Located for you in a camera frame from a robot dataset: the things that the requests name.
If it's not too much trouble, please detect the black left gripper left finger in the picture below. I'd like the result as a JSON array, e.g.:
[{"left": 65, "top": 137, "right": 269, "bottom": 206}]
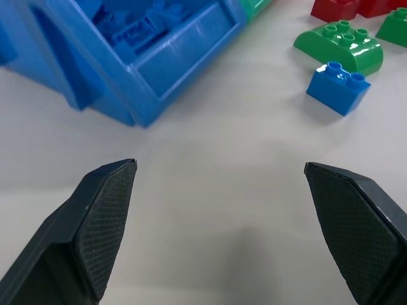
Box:
[{"left": 0, "top": 158, "right": 139, "bottom": 305}]

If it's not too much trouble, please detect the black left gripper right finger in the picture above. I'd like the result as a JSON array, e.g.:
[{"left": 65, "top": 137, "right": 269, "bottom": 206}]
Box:
[{"left": 303, "top": 161, "right": 407, "bottom": 305}]

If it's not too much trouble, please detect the small blue building block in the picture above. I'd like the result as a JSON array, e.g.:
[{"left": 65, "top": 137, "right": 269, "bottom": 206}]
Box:
[{"left": 306, "top": 61, "right": 372, "bottom": 117}]

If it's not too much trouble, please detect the green rounded building block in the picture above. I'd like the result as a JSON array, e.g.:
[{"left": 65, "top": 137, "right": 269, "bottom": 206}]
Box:
[{"left": 293, "top": 20, "right": 384, "bottom": 77}]

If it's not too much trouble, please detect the blue plastic storage bin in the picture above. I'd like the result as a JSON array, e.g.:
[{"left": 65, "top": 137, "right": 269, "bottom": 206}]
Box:
[{"left": 0, "top": 0, "right": 248, "bottom": 129}]

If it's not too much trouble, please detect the green sloped building block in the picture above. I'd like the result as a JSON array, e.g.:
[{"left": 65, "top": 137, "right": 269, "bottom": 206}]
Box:
[{"left": 375, "top": 7, "right": 407, "bottom": 49}]

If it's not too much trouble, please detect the blue building block in bin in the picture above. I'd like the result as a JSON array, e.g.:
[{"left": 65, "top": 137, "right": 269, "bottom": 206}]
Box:
[{"left": 91, "top": 3, "right": 169, "bottom": 57}]

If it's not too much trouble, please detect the red building block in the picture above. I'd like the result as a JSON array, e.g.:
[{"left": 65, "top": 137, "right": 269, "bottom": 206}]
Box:
[
  {"left": 356, "top": 0, "right": 407, "bottom": 19},
  {"left": 310, "top": 0, "right": 362, "bottom": 23}
]

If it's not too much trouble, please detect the green plastic storage bin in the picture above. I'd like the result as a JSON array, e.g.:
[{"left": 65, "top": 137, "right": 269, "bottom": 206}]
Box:
[{"left": 238, "top": 0, "right": 273, "bottom": 24}]

